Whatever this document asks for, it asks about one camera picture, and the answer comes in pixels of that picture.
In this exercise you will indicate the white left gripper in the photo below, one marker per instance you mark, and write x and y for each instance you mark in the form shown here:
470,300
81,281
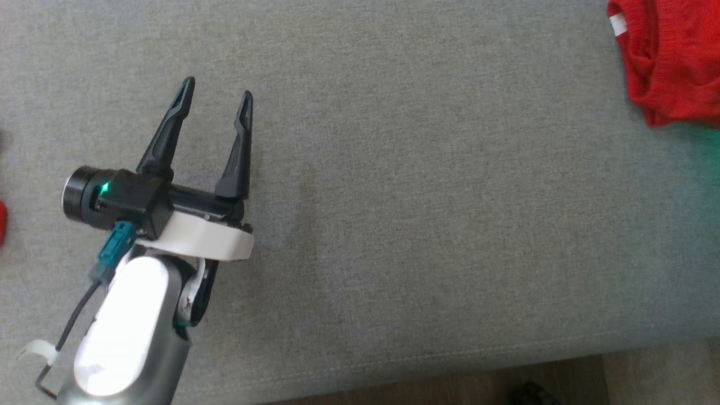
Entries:
208,239

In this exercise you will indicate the red lettered basketball jersey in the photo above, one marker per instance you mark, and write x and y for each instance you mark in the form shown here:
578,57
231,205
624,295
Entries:
2,225

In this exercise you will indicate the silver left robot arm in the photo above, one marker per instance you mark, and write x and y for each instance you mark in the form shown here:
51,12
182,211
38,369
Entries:
129,332

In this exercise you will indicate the grey sofa seat cushion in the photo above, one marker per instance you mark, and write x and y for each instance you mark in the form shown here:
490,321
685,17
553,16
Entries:
422,225

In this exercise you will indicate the red white-trimmed shorts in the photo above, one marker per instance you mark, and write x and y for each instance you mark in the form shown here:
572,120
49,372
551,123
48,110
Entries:
675,62

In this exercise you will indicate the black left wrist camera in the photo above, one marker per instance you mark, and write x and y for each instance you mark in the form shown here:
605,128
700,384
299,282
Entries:
124,199

